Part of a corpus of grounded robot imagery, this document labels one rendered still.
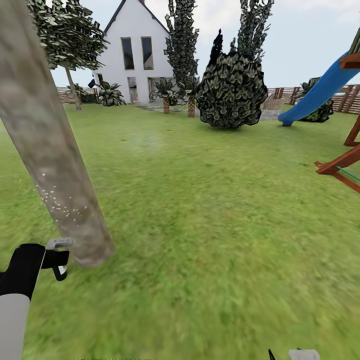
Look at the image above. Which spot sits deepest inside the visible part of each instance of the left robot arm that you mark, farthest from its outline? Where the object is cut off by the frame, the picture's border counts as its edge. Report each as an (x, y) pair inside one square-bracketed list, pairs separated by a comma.
[(17, 285)]

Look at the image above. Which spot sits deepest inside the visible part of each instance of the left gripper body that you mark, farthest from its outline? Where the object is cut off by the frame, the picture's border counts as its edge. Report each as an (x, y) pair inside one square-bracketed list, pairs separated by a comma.
[(58, 258)]

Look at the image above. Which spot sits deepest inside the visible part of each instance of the fixed window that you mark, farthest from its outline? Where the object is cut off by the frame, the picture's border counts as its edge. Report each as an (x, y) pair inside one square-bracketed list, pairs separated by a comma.
[(133, 90)]

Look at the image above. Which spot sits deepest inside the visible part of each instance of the pesticide atomizer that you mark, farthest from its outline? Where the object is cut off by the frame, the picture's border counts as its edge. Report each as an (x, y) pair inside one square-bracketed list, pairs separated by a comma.
[(60, 272)]

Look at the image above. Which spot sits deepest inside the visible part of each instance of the garden chair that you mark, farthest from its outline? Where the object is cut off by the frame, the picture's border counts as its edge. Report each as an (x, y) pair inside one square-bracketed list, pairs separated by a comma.
[(273, 105)]

